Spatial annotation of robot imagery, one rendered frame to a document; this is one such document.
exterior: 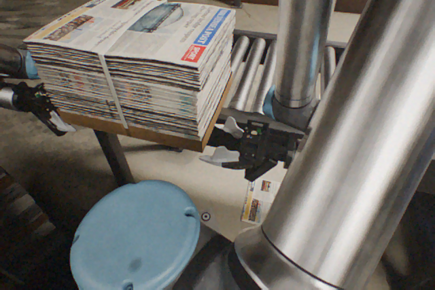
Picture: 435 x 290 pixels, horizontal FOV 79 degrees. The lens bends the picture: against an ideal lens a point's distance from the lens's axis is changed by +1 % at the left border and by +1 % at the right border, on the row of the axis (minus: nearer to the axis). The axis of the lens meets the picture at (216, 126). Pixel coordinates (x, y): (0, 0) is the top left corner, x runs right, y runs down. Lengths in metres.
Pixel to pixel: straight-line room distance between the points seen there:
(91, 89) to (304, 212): 0.52
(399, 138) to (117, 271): 0.22
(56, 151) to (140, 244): 1.72
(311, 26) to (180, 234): 0.31
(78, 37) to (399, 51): 0.55
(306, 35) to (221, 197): 1.18
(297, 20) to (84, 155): 1.62
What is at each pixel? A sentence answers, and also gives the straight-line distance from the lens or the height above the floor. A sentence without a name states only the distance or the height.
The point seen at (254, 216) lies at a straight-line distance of 1.43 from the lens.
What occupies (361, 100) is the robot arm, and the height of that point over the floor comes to 1.16.
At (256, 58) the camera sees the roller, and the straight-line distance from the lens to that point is 0.97.
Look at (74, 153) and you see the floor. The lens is 1.88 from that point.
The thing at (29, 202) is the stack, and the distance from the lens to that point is 1.08.
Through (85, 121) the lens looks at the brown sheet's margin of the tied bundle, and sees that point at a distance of 0.73.
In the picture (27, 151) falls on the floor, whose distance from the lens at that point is 2.05.
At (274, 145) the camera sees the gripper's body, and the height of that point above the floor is 0.84.
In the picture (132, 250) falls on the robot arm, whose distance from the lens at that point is 0.25.
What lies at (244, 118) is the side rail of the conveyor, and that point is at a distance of 0.70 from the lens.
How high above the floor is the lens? 1.27
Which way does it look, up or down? 44 degrees down
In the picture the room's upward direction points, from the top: straight up
